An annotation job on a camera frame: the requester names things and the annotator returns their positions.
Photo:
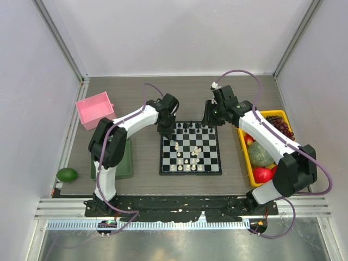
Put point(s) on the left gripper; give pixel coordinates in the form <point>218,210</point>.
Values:
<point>167,132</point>

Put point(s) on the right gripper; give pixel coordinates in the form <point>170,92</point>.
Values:
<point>208,119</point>

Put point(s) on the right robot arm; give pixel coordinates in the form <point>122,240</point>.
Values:
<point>296,168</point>

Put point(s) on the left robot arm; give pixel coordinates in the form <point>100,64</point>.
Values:
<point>108,144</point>

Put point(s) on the black white chessboard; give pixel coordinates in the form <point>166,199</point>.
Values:
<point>193,150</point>

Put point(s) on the green cantaloupe melon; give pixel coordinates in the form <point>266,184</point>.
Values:
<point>259,156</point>

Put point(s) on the green plastic tray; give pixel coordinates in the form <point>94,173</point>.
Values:
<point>125,168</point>

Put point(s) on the yellow plastic bin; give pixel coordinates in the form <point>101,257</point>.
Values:
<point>249,124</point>

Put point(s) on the purple grape bunch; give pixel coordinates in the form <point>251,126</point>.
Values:
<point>279,123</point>

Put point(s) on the red apple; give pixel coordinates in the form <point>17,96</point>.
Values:
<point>262,174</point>

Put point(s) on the pink plastic box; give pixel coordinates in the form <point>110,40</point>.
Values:
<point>92,109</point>

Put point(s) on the green lime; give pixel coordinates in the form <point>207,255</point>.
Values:
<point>67,175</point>

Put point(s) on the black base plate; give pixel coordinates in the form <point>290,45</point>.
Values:
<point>178,208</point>

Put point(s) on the aluminium frame rail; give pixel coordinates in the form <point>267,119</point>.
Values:
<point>58,30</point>

